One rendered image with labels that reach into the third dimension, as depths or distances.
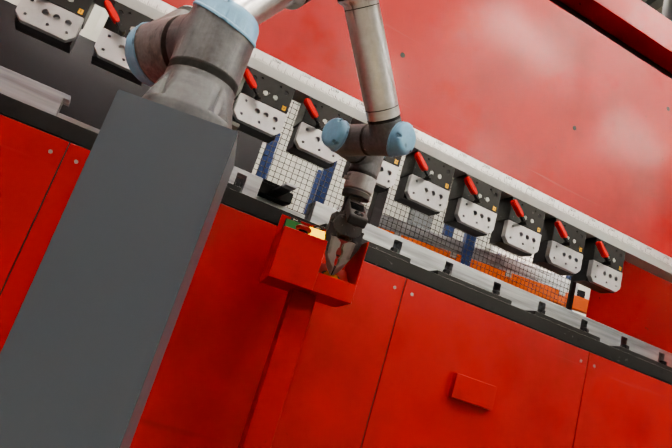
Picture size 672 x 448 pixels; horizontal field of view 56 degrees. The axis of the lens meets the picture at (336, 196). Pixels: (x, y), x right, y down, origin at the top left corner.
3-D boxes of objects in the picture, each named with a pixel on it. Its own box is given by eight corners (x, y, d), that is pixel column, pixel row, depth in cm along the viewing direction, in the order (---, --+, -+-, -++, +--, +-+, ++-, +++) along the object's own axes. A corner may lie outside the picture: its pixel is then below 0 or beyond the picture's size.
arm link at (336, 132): (359, 113, 142) (385, 134, 150) (322, 115, 150) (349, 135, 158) (351, 145, 140) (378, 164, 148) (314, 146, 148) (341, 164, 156)
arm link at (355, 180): (380, 179, 153) (349, 168, 152) (374, 197, 152) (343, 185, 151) (371, 184, 161) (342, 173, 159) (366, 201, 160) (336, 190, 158)
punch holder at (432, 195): (406, 196, 198) (419, 149, 203) (392, 199, 206) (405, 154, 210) (444, 213, 203) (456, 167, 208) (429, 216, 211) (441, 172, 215)
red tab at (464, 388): (451, 397, 180) (457, 372, 182) (447, 396, 182) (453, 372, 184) (492, 410, 185) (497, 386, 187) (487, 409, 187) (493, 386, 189)
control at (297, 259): (267, 275, 139) (292, 201, 144) (258, 282, 154) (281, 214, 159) (351, 304, 142) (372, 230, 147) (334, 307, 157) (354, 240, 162)
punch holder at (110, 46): (91, 52, 164) (115, 0, 169) (89, 62, 172) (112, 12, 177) (146, 77, 169) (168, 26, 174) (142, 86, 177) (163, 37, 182)
